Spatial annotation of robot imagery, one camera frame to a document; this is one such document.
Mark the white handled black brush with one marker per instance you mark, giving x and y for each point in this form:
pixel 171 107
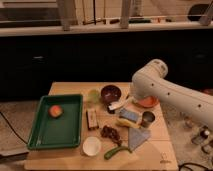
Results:
pixel 116 105

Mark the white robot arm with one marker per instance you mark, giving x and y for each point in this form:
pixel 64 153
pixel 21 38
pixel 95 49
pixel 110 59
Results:
pixel 150 81

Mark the orange bowl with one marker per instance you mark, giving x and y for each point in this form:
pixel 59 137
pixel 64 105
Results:
pixel 148 102

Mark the white bowl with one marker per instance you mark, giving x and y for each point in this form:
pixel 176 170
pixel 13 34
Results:
pixel 91 146

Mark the light green cup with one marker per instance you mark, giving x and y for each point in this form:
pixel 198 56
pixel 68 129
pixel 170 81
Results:
pixel 94 96

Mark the brown rectangular block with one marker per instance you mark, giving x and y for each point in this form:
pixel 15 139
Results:
pixel 92 121

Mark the blue sponge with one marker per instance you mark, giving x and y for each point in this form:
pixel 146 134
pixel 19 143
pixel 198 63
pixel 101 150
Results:
pixel 129 115

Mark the brown grape bunch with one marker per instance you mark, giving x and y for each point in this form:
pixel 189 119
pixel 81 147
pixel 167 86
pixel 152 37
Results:
pixel 112 133

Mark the metal cup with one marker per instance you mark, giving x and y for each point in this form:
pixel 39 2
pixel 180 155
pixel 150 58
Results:
pixel 148 118

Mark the orange fruit in tray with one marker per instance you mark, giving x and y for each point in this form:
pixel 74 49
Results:
pixel 55 111

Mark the grey cloth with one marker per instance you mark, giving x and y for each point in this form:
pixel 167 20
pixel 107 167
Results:
pixel 137 137

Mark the green plastic tray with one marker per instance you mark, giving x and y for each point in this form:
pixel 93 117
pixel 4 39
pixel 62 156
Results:
pixel 61 132

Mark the green cucumber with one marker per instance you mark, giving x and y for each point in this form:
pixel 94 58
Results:
pixel 113 151

